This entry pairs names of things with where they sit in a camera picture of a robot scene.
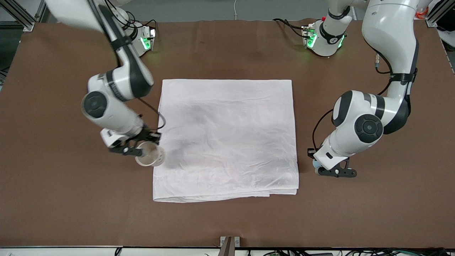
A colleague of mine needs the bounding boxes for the metal table bracket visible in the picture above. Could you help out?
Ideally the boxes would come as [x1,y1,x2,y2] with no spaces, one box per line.
[220,236,240,256]

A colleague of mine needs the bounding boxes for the tangled cables under table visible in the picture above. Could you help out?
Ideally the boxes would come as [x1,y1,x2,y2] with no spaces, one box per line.
[249,248,455,256]

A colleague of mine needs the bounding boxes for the aluminium frame profile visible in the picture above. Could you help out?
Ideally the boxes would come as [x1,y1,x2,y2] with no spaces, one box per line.
[425,0,455,27]
[0,0,36,32]

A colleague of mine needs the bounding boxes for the grey base connector box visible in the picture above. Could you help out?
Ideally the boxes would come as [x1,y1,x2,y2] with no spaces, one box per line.
[302,23,317,49]
[140,27,157,51]

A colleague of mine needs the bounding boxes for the white cloth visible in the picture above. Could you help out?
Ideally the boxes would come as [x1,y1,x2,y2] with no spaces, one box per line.
[153,79,300,203]

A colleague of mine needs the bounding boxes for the black base cable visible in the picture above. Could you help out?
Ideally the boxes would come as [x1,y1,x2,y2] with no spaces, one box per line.
[126,11,159,32]
[273,18,308,38]

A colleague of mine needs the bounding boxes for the white smiley mug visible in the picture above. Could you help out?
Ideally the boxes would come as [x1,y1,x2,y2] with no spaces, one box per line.
[135,142,166,167]

